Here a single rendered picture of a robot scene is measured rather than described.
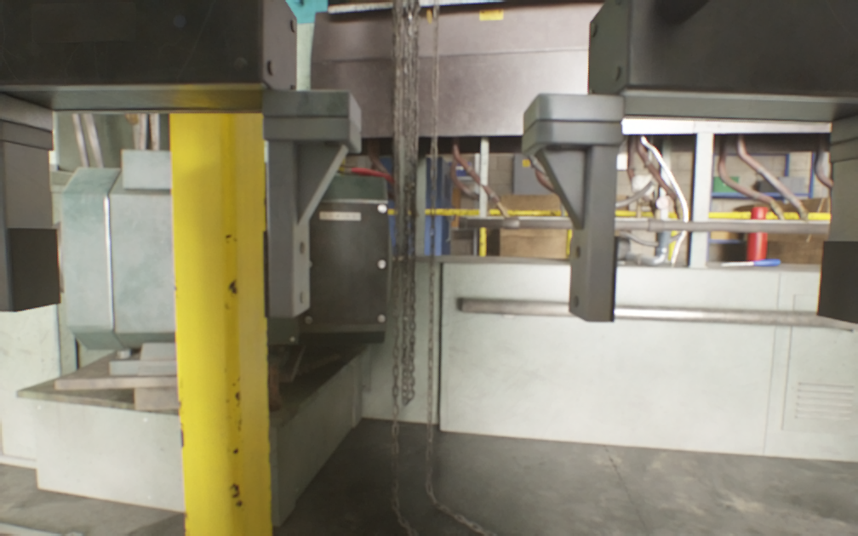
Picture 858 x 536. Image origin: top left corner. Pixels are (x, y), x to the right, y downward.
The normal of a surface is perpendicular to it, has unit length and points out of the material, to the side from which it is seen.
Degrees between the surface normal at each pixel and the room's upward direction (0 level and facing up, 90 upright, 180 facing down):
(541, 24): 78
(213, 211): 90
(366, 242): 90
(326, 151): 90
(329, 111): 90
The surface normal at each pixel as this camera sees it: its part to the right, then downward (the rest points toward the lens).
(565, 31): -0.15, -0.13
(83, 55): 0.00, 0.08
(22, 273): 1.00, 0.01
